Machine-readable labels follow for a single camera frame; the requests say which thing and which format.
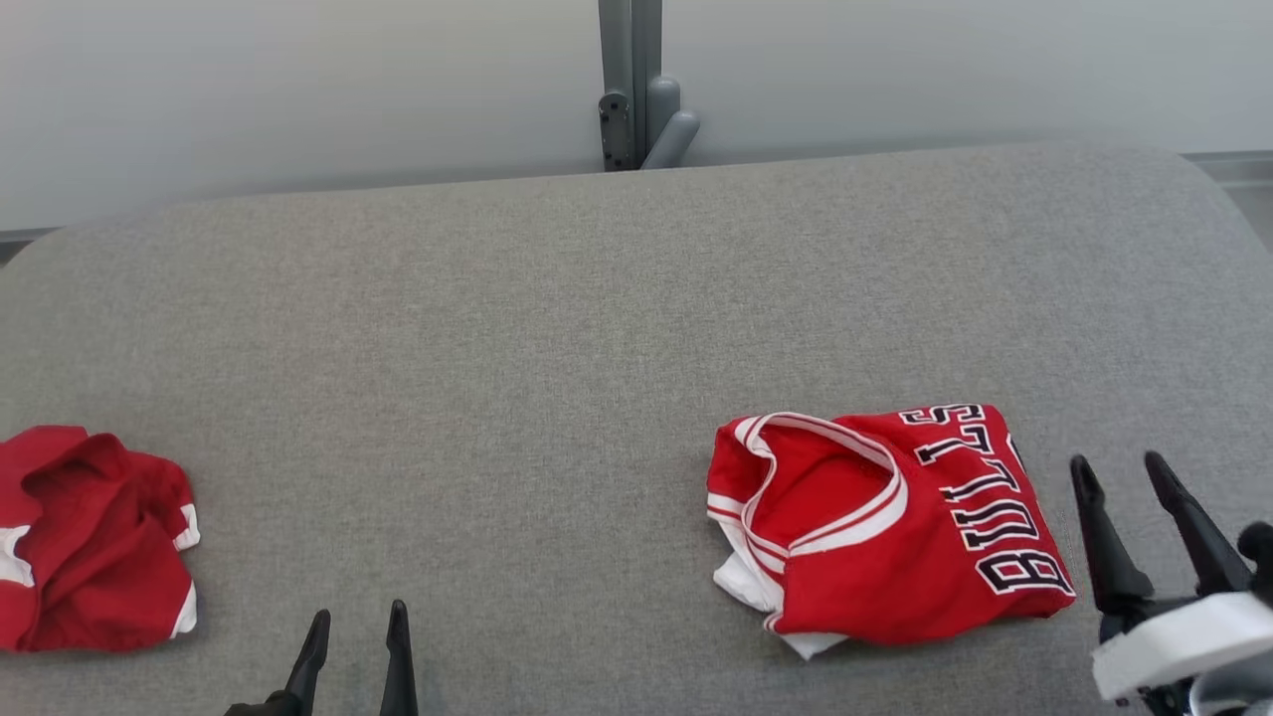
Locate grey metal partition post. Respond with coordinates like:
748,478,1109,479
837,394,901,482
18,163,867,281
597,0,701,173

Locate red Bulls basketball jersey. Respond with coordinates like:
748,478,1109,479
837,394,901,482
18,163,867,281
706,403,1078,661

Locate red shorts with white stripe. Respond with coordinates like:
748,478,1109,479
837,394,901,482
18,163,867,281
0,426,202,654

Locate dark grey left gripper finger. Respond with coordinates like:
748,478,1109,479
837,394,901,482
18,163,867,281
283,609,331,716
380,600,419,716

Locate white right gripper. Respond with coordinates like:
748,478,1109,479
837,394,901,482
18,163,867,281
1070,449,1273,703

